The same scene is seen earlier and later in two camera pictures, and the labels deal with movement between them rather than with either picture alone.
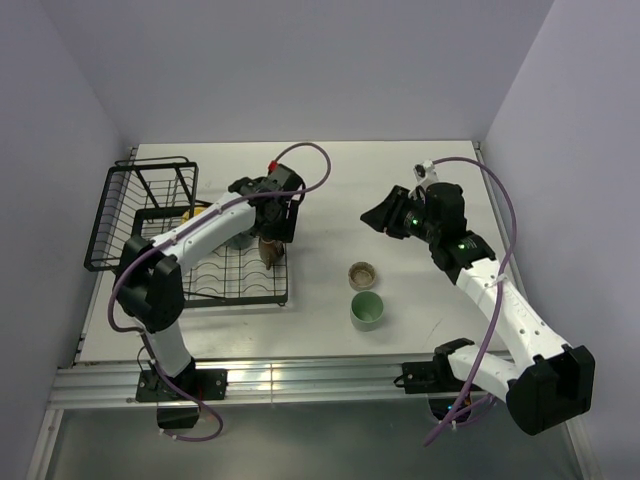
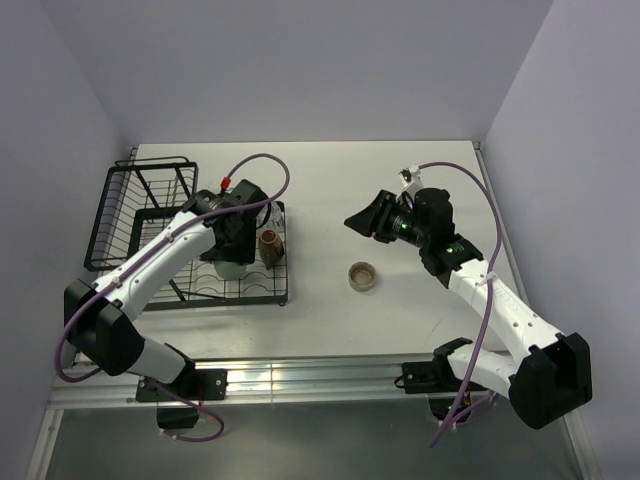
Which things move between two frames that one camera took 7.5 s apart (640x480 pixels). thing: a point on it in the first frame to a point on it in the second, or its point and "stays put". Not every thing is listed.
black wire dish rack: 145,198 stays put
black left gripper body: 281,228 to 240,250
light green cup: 367,311 to 229,270
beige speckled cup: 361,276 stays put
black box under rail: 177,417 stays put
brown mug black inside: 270,252 stays put
